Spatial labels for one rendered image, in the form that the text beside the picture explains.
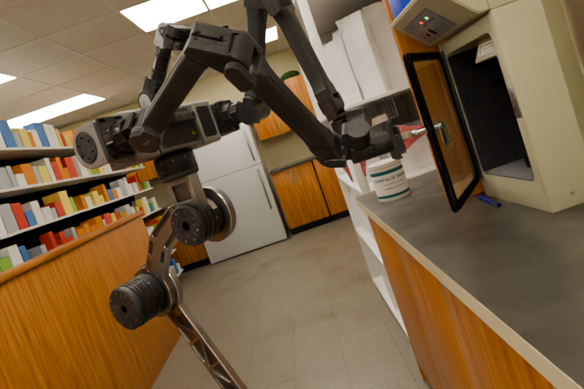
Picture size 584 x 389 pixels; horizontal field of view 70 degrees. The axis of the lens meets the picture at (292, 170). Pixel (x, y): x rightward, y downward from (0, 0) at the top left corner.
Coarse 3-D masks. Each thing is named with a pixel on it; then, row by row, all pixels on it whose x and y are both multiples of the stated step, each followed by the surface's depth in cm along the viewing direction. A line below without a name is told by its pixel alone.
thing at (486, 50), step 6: (486, 36) 102; (480, 42) 105; (486, 42) 102; (492, 42) 101; (480, 48) 104; (486, 48) 102; (492, 48) 100; (480, 54) 104; (486, 54) 102; (492, 54) 100; (480, 60) 104; (486, 60) 112
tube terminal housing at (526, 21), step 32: (512, 0) 90; (544, 0) 92; (480, 32) 97; (512, 32) 91; (544, 32) 91; (448, 64) 120; (512, 64) 91; (544, 64) 91; (576, 64) 102; (544, 96) 92; (576, 96) 96; (544, 128) 92; (576, 128) 92; (544, 160) 92; (576, 160) 93; (512, 192) 108; (544, 192) 94; (576, 192) 93
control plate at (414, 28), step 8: (416, 16) 106; (424, 16) 104; (432, 16) 102; (440, 16) 100; (408, 24) 113; (416, 24) 111; (424, 24) 109; (432, 24) 106; (440, 24) 104; (448, 24) 102; (456, 24) 100; (408, 32) 118; (416, 32) 116; (424, 32) 113; (440, 32) 109; (424, 40) 119; (432, 40) 116
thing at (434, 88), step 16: (416, 64) 102; (432, 64) 113; (432, 80) 109; (416, 96) 98; (432, 96) 106; (448, 96) 118; (432, 112) 103; (448, 112) 114; (448, 128) 111; (432, 144) 98; (448, 144) 108; (464, 144) 119; (448, 160) 104; (464, 160) 116; (464, 176) 112; (448, 192) 99
